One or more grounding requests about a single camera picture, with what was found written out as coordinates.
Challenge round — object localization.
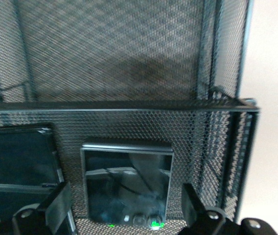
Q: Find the black mesh two-tier tray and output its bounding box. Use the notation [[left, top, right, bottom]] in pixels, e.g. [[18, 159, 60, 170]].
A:
[[0, 0, 261, 235]]

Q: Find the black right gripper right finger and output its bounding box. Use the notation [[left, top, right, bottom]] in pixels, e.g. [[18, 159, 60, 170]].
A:
[[180, 183, 277, 235]]

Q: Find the black flip phone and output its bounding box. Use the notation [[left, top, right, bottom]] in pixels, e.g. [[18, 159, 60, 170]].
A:
[[80, 139, 174, 228]]

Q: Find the black slab smartphone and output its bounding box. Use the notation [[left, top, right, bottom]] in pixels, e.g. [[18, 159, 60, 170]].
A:
[[0, 123, 78, 235]]

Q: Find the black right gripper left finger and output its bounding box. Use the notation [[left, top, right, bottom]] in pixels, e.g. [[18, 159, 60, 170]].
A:
[[0, 181, 72, 235]]

